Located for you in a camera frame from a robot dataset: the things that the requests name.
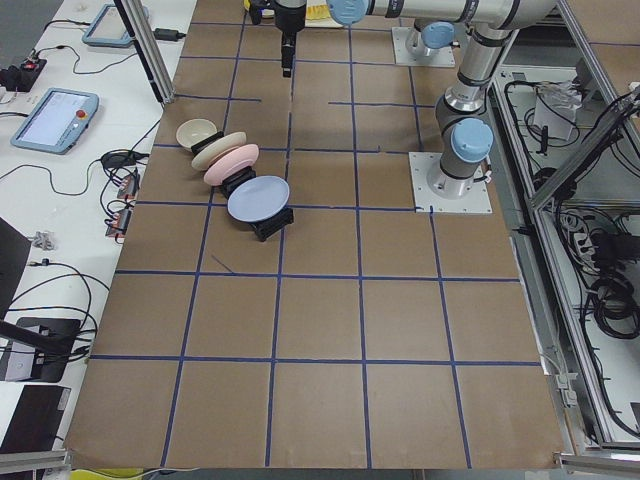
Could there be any white paper box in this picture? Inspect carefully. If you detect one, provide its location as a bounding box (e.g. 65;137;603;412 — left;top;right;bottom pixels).
533;82;582;141

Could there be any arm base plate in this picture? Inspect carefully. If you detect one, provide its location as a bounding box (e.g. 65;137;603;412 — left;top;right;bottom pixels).
409;152;493;215
391;27;455;68

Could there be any black dish rack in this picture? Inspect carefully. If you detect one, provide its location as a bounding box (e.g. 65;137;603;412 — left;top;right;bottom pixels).
192;132;294;241

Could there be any pink plate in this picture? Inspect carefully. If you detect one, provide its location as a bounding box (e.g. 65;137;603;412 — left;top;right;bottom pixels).
203;144;259;186

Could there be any cream bowl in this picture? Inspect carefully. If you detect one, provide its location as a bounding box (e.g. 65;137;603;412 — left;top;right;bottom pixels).
176;118;218;152

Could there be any cream plate in rack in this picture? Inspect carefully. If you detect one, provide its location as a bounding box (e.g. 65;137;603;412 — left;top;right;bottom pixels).
191;131;246;171

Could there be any black power adapter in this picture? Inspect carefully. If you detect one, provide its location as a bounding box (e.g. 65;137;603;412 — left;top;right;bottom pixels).
153;28;185;42

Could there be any aluminium frame post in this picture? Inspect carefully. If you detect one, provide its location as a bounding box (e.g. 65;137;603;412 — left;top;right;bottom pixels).
114;0;175;105

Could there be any blue plate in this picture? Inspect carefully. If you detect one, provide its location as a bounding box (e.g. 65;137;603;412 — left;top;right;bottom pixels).
227;175;290;222

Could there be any teach pendant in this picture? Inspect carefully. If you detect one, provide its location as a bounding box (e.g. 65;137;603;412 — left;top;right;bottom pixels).
82;4;132;48
10;88;100;155

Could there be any black monitor stand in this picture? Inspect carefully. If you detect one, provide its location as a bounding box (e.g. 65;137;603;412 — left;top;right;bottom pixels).
0;215;82;384

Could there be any near teach pendant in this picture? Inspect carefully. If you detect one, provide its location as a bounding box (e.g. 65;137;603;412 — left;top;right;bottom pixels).
10;88;100;155

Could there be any far teach pendant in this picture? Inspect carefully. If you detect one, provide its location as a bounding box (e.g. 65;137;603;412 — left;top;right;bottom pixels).
82;4;132;48

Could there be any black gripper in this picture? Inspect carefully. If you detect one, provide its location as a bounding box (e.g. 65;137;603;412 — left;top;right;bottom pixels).
273;0;306;78

